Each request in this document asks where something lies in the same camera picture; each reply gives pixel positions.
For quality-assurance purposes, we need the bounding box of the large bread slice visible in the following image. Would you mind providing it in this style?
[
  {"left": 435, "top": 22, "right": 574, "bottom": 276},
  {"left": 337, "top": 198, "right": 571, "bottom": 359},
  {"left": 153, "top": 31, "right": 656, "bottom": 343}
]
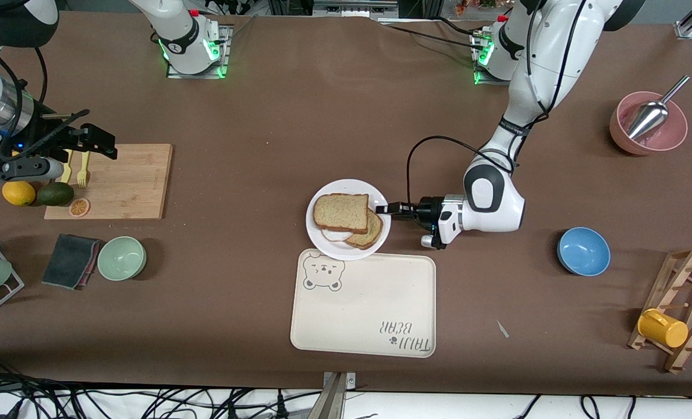
[{"left": 313, "top": 193, "right": 370, "bottom": 235}]

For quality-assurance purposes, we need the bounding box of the white round plate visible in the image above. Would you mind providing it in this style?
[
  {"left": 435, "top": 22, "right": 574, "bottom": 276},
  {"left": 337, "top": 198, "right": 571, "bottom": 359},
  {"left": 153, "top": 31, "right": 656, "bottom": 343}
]
[{"left": 306, "top": 179, "right": 392, "bottom": 261}]

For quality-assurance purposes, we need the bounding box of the small bread slice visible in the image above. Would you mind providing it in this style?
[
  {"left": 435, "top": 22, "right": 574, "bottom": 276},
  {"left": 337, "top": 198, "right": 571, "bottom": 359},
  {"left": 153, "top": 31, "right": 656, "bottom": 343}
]
[{"left": 346, "top": 209, "right": 384, "bottom": 251}]

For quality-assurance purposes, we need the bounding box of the wooden cutting board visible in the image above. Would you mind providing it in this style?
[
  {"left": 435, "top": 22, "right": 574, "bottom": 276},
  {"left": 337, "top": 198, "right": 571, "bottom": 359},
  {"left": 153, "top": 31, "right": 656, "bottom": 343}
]
[{"left": 44, "top": 144, "right": 173, "bottom": 221}]

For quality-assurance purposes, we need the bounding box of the dark green avocado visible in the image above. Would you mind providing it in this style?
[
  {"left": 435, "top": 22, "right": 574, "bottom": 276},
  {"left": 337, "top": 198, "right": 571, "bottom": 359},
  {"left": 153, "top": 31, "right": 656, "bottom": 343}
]
[{"left": 37, "top": 182, "right": 74, "bottom": 207}]

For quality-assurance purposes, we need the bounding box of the yellow lemon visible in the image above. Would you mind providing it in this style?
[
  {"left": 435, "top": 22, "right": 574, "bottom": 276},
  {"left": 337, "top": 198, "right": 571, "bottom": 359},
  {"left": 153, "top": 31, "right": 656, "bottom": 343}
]
[{"left": 2, "top": 182, "right": 36, "bottom": 207}]

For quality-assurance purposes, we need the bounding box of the cream bear print tray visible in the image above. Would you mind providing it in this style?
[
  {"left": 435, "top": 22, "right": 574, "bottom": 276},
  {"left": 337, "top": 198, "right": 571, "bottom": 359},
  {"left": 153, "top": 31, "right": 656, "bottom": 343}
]
[{"left": 290, "top": 248, "right": 437, "bottom": 358}]

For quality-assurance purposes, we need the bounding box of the light green bowl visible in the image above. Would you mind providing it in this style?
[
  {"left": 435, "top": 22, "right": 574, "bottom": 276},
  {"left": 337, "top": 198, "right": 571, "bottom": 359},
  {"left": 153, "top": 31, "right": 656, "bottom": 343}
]
[{"left": 97, "top": 236, "right": 147, "bottom": 282}]

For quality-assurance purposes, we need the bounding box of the dark grey folded cloth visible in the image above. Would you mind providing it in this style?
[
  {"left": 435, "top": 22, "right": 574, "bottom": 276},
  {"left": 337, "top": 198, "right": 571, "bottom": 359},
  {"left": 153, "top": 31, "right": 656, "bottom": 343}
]
[{"left": 41, "top": 234, "right": 101, "bottom": 290}]

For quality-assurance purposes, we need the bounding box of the blue bowl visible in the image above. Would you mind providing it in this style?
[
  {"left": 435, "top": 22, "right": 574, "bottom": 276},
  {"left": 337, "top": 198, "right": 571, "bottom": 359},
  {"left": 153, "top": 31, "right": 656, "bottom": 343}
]
[{"left": 557, "top": 227, "right": 611, "bottom": 276}]

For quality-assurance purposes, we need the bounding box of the metal scoop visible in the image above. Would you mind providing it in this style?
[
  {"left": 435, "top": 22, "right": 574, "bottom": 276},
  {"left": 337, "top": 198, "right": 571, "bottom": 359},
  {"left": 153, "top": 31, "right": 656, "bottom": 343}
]
[{"left": 626, "top": 75, "right": 691, "bottom": 141}]

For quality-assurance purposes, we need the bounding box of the yellow mug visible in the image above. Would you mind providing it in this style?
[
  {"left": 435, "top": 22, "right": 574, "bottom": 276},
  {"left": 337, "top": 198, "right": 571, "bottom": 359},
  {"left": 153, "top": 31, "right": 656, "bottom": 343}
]
[{"left": 637, "top": 308, "right": 689, "bottom": 349}]

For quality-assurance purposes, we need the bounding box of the pink bowl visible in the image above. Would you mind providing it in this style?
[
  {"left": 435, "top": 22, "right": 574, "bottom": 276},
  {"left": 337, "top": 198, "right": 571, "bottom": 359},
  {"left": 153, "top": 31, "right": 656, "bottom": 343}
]
[{"left": 609, "top": 91, "right": 689, "bottom": 156}]

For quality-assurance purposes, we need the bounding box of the wooden mug rack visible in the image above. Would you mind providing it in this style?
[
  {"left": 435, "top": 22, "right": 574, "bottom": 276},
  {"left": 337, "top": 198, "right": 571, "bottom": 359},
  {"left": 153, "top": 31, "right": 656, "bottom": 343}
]
[{"left": 627, "top": 246, "right": 692, "bottom": 374}]

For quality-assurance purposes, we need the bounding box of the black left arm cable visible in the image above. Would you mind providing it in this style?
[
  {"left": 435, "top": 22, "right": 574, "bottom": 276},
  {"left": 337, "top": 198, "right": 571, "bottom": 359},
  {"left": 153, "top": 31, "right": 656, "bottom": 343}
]
[{"left": 405, "top": 0, "right": 591, "bottom": 205}]

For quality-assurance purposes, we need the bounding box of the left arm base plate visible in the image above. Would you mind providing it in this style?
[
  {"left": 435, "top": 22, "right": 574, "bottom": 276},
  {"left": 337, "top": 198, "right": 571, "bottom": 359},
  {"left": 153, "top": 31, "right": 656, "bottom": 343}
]
[{"left": 470, "top": 29, "right": 514, "bottom": 87}]

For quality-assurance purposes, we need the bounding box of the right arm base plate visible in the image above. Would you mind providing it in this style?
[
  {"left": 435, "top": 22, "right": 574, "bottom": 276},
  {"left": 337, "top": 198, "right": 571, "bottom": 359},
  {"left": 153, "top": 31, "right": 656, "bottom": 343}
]
[{"left": 166, "top": 24, "right": 233, "bottom": 80}]

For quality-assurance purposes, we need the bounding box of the black cable on table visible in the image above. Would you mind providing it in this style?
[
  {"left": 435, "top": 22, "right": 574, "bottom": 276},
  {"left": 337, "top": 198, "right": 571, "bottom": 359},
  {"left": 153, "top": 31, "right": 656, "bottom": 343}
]
[{"left": 379, "top": 16, "right": 495, "bottom": 52}]

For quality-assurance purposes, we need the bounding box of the black floor cable bundle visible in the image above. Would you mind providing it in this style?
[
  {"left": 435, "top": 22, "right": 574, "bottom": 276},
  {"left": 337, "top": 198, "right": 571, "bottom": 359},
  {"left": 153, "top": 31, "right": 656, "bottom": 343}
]
[{"left": 0, "top": 356, "right": 323, "bottom": 419}]

